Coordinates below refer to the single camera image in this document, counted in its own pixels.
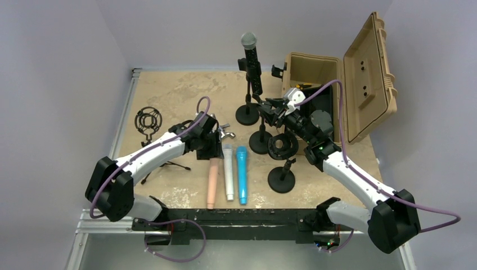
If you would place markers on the black tripod shock mount stand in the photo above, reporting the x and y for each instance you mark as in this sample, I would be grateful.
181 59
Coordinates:
147 122

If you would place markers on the yellow black screwdriver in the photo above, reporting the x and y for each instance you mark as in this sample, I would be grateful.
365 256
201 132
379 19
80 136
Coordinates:
304 85

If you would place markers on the black tray insert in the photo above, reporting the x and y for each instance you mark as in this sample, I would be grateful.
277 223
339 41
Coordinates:
328 100

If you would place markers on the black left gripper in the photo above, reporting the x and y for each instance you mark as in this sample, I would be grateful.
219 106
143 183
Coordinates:
215 151

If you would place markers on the black glitter microphone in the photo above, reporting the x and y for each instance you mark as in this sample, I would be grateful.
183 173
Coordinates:
253 67

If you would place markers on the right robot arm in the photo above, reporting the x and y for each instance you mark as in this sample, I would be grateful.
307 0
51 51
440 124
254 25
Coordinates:
387 215

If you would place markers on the white microphone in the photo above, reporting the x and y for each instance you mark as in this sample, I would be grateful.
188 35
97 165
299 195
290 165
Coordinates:
228 171

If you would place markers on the black clip stand pink mic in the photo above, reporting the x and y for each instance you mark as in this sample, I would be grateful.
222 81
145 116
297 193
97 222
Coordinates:
259 139

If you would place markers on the black stand glitter mic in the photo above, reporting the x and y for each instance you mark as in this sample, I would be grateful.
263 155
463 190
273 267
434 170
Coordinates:
245 115

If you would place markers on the tan plastic tool case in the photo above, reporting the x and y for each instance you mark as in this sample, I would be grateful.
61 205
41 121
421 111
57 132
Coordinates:
369 94

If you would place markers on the chrome metal faucet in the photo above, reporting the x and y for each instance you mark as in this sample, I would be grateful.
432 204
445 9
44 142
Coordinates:
224 133

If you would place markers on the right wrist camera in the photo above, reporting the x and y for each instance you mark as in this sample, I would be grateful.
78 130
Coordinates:
292 100

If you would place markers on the blue microphone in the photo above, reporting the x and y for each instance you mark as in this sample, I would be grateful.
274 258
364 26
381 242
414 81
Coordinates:
242 174

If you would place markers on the pink microphone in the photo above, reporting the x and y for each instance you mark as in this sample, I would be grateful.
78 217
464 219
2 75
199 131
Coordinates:
212 182

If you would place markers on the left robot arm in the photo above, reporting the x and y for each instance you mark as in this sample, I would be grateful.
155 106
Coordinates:
111 186

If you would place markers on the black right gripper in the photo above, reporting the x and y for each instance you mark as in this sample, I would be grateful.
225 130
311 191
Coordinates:
279 112

